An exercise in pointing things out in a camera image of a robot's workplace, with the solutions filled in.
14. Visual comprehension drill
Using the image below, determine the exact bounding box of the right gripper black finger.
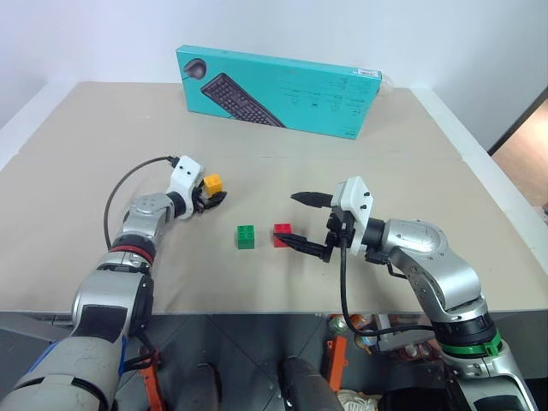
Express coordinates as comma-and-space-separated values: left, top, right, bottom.
289, 191, 333, 210
273, 233, 331, 263

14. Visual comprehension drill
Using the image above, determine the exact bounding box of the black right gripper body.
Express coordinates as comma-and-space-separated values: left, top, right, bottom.
324, 204, 357, 263

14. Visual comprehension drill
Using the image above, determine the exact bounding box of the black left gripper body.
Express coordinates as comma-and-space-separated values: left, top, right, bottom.
189, 182, 211, 216

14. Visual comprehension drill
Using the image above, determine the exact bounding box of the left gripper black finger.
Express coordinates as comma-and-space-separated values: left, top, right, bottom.
200, 192, 229, 211

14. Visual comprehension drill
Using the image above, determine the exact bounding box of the yellow toy cube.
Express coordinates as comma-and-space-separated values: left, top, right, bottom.
203, 172, 225, 200

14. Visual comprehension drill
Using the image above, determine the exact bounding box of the red toy cube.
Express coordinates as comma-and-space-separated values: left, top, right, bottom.
272, 223, 296, 249

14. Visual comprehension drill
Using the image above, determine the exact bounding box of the green toy cube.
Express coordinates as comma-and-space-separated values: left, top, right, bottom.
235, 223, 257, 249

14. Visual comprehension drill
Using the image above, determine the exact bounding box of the beige table cover sheet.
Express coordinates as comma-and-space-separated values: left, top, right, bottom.
0, 80, 548, 316

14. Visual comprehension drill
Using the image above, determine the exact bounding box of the teal keyboard box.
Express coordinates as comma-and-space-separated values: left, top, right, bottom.
175, 42, 384, 141

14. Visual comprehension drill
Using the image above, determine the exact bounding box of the silver metal box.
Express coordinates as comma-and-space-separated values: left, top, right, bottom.
375, 314, 433, 353

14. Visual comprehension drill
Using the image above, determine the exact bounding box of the dark rounded shape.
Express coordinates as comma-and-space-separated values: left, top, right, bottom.
278, 357, 339, 411

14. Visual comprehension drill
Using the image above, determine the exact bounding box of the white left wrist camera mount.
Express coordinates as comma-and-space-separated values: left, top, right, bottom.
165, 156, 206, 220

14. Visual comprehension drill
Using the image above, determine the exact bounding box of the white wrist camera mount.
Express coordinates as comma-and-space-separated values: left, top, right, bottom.
330, 176, 374, 258
165, 156, 206, 220

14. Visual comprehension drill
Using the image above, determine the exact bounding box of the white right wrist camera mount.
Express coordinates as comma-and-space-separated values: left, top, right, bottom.
330, 176, 374, 258

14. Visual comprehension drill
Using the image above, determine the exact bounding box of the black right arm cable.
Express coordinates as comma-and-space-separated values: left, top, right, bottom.
339, 209, 434, 342

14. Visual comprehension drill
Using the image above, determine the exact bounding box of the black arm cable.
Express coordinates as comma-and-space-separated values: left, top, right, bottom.
339, 209, 434, 342
104, 155, 180, 250

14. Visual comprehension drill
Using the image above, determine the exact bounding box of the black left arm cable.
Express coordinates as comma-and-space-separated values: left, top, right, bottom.
104, 155, 180, 250

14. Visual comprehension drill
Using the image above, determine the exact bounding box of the orange bracket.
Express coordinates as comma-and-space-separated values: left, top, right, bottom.
139, 348, 166, 411
327, 336, 348, 393

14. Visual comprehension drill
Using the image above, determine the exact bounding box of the white rope coil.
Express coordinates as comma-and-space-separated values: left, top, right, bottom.
337, 388, 380, 411

